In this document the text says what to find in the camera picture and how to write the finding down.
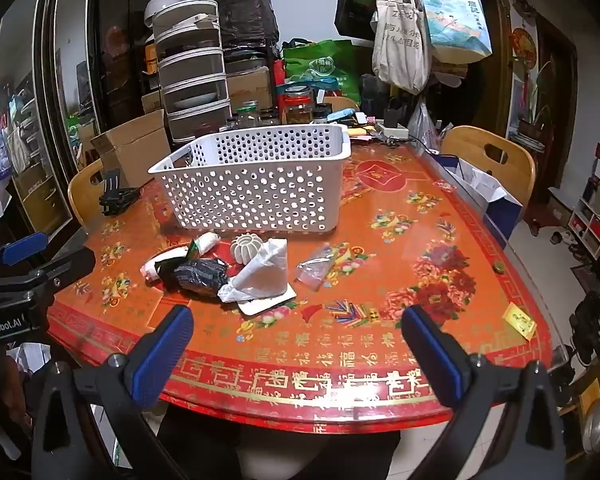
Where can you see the yellow card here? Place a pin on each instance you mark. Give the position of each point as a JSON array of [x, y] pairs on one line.
[[520, 321]]

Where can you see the dark wooden cabinet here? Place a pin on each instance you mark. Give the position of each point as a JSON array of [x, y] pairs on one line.
[[45, 85]]

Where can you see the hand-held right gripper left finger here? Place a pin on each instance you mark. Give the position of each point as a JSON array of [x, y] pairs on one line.
[[165, 355]]

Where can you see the clear plastic bag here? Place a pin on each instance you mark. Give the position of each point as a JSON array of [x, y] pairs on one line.
[[422, 127], [315, 272]]

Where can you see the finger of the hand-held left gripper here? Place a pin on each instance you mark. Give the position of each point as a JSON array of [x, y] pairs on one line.
[[65, 267], [25, 250]]

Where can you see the open cardboard box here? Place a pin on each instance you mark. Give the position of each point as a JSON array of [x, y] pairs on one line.
[[135, 145]]

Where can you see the white power strip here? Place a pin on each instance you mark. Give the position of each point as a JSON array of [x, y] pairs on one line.
[[392, 131]]

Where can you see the red bottle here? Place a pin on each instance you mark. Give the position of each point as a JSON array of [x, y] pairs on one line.
[[279, 80]]

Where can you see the wooden chair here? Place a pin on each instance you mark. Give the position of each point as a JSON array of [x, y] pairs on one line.
[[80, 195], [470, 142]]

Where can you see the white bowl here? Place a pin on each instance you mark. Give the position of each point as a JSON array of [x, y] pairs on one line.
[[157, 7]]

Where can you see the glass jar with red lid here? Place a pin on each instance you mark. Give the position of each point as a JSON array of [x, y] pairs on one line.
[[297, 107]]

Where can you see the blue paper bag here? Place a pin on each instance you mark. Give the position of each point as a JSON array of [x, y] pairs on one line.
[[500, 210]]

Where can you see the blue printed tote bag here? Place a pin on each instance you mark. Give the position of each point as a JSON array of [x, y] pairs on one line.
[[455, 20]]

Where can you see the crumpled clear plastic bag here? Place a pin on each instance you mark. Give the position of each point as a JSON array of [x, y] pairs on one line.
[[422, 127]]

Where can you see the white printed snack packet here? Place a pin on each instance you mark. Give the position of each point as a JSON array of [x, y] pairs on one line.
[[267, 306]]

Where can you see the black crumpled plastic bag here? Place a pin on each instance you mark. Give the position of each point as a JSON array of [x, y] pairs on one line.
[[200, 275]]

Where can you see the small round green lid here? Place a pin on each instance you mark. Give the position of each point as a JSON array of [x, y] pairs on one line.
[[500, 266]]

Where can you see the glass jar with green lid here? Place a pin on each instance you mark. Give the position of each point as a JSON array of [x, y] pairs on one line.
[[248, 115]]

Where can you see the white perforated plastic basket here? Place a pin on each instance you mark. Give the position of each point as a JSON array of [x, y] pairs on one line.
[[260, 195]]

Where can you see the shoe rack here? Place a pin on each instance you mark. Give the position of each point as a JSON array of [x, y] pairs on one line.
[[595, 230]]

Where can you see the green shopping bag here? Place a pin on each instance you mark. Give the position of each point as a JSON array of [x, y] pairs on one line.
[[325, 60]]

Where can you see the beige canvas tote bag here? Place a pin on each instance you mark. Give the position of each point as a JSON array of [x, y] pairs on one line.
[[400, 45]]

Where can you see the black shoes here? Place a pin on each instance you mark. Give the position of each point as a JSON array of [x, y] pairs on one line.
[[587, 320]]

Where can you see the closed cardboard box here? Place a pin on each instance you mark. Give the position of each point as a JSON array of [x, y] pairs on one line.
[[250, 87]]

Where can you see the red round wall ornament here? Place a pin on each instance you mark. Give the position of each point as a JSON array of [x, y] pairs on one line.
[[522, 45]]

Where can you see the white plastic bag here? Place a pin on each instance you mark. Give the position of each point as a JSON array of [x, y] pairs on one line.
[[265, 275]]

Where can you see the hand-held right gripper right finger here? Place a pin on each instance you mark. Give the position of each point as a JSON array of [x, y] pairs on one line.
[[432, 355]]

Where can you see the white ribbed ball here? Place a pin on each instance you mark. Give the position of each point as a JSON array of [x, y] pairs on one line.
[[250, 249]]

